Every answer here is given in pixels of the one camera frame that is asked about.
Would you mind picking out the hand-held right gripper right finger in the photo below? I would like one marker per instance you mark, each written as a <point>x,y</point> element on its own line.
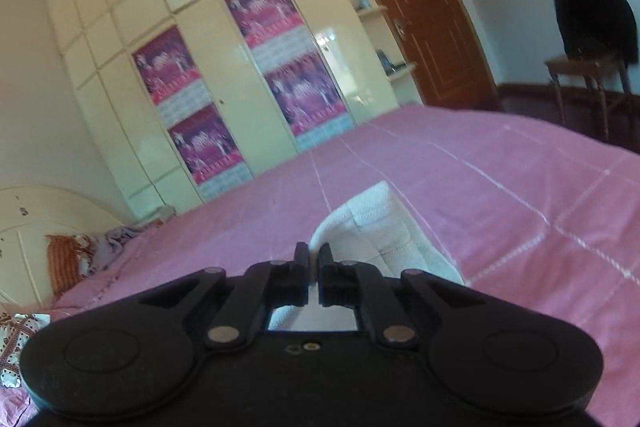
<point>326,259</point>

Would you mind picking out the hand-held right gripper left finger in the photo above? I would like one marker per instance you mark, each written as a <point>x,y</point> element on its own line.
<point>301,259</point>

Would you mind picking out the white towel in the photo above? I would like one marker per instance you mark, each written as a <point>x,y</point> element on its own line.
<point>380,232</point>

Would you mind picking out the pink checked bedspread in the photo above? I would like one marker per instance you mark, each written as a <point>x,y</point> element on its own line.
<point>500,187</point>

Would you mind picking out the grey crumpled cloth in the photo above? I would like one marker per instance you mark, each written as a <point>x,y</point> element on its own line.
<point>112,247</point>

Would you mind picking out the cream wardrobe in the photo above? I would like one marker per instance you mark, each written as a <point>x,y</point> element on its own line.
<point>125,107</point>

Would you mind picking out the orange pillow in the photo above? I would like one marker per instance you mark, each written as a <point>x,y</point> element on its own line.
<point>62,264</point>

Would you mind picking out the brown wooden door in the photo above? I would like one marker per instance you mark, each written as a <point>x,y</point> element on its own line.
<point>425,32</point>

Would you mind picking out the cream corner shelf unit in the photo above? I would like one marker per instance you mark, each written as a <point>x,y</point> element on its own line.
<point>372,10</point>

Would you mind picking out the cream headboard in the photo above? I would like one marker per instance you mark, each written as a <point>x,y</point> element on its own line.
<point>40,217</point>

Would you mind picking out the floral patterned cloth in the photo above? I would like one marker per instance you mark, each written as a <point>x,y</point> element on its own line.
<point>15,342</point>

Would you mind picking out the wooden chair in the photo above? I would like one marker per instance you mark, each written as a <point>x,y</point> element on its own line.
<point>575,67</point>

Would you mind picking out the pink wall poster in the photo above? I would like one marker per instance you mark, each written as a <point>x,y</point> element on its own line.
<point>265,17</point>
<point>167,67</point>
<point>307,97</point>
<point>207,152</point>

